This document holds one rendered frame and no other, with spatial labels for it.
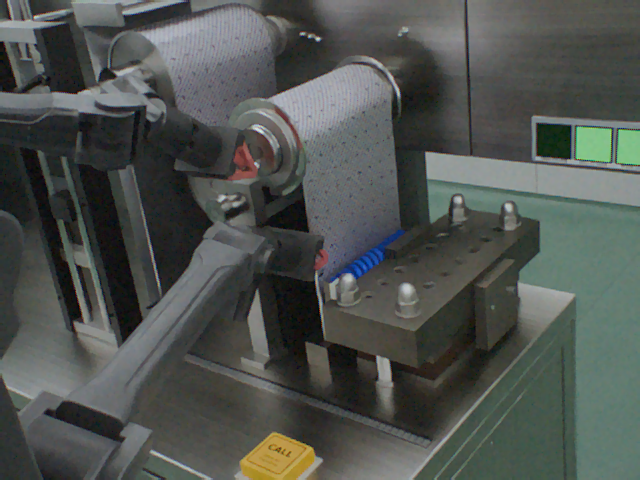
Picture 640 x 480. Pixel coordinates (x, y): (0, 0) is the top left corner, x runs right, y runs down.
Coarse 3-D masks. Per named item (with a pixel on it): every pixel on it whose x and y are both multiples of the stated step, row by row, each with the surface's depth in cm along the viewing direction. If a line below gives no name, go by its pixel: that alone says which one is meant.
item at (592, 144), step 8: (584, 128) 123; (592, 128) 122; (584, 136) 123; (592, 136) 123; (600, 136) 122; (608, 136) 121; (584, 144) 124; (592, 144) 123; (600, 144) 123; (608, 144) 122; (576, 152) 125; (584, 152) 124; (592, 152) 124; (600, 152) 123; (608, 152) 122; (600, 160) 123; (608, 160) 123
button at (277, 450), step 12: (264, 444) 109; (276, 444) 109; (288, 444) 109; (300, 444) 108; (252, 456) 107; (264, 456) 107; (276, 456) 107; (288, 456) 107; (300, 456) 106; (312, 456) 108; (252, 468) 106; (264, 468) 105; (276, 468) 105; (288, 468) 104; (300, 468) 106
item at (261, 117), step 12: (384, 84) 133; (240, 120) 119; (252, 120) 118; (264, 120) 116; (276, 120) 115; (276, 132) 116; (288, 144) 115; (288, 156) 116; (288, 168) 117; (264, 180) 121; (276, 180) 120
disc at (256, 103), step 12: (240, 108) 119; (252, 108) 118; (264, 108) 116; (276, 108) 115; (288, 120) 115; (288, 132) 115; (300, 144) 115; (300, 156) 116; (300, 168) 117; (288, 180) 119; (300, 180) 118; (276, 192) 122; (288, 192) 120
